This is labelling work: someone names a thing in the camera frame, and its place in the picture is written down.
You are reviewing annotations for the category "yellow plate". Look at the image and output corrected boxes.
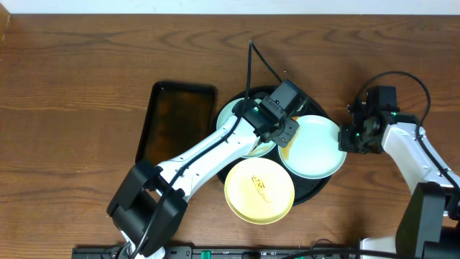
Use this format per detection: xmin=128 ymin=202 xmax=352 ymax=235
xmin=224 ymin=158 xmax=295 ymax=224

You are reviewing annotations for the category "mint green plate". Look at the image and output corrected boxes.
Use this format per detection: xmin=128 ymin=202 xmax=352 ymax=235
xmin=216 ymin=98 xmax=276 ymax=158
xmin=278 ymin=115 xmax=346 ymax=179

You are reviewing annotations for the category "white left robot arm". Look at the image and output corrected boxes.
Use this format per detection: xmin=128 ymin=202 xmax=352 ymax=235
xmin=107 ymin=93 xmax=305 ymax=258

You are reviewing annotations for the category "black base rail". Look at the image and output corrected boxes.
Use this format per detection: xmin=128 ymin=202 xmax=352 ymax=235
xmin=71 ymin=245 xmax=364 ymax=259

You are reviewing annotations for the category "black rectangular water tray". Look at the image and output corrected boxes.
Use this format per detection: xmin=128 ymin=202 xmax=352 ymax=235
xmin=135 ymin=81 xmax=217 ymax=165

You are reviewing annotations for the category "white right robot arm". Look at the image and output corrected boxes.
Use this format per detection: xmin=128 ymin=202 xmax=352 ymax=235
xmin=339 ymin=102 xmax=459 ymax=258

